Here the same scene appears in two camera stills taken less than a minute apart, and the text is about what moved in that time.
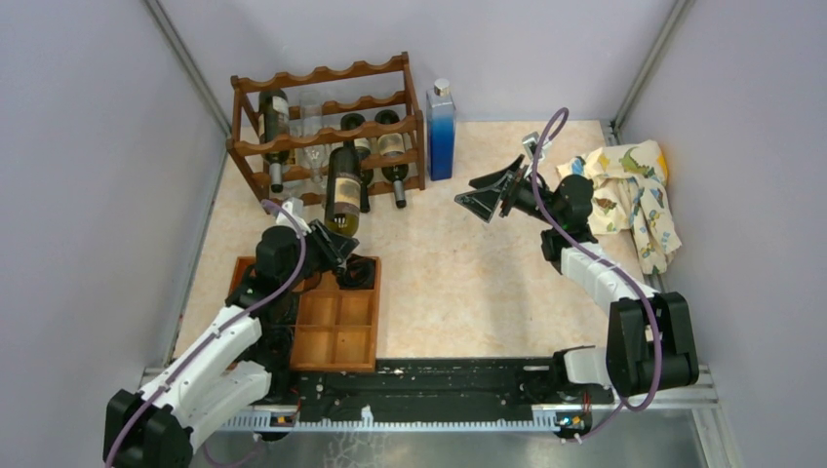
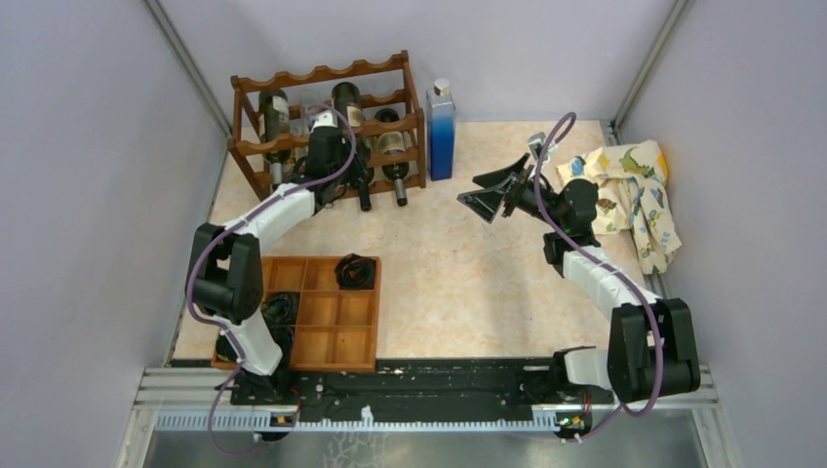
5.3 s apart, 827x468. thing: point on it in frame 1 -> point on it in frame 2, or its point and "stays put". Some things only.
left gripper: x=334 y=248 -> x=342 y=179
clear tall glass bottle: x=310 y=110 stays put
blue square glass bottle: x=441 y=117 stays put
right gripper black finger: x=485 y=199 stays put
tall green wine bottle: x=342 y=209 -> x=345 y=97
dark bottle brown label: x=273 y=125 stays put
